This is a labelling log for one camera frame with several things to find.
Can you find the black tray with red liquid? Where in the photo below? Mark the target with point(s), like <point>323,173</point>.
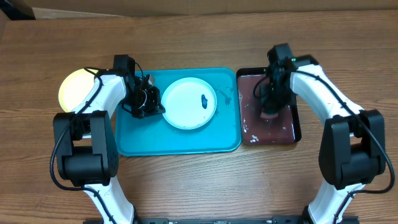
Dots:
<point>257,128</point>

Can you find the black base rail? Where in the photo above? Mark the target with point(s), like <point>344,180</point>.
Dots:
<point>273,220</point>

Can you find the cardboard sheet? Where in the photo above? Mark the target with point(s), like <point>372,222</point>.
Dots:
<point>205,7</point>

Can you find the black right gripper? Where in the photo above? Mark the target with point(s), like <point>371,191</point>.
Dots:
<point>267,103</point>

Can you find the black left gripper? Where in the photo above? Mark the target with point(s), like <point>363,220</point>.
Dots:
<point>154,107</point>

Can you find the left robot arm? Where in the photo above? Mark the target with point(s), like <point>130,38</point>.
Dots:
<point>85,155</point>

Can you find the yellow plate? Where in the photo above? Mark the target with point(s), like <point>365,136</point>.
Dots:
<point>75,88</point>

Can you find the light blue plate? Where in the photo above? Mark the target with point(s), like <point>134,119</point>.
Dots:
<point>189,103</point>

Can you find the green sponge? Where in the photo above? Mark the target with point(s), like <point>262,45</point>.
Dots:
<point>265,115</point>

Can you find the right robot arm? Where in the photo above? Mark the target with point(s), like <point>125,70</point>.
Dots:
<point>352,156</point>

